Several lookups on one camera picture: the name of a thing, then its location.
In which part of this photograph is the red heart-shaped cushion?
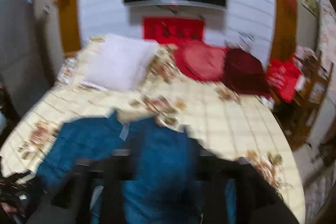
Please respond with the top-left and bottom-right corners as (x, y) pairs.
(174, 40), (228, 83)

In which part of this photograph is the cream floral checked bedsheet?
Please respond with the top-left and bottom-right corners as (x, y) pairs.
(1, 36), (306, 223)

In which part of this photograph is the wooden chair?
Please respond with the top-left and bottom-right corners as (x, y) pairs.
(287, 53), (334, 151)

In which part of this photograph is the dark red fuzzy cushion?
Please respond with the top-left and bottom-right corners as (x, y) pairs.
(221, 48), (270, 97)

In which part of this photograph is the white square pillow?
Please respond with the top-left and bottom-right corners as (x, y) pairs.
(81, 34), (159, 92)

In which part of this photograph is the teal blue padded jacket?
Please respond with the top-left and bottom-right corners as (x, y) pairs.
(37, 113), (237, 223)

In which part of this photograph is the red banner on wall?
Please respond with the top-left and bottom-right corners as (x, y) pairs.
(142, 17), (205, 45)

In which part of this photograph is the red shopping bag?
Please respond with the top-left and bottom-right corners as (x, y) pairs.
(266, 55), (302, 103)

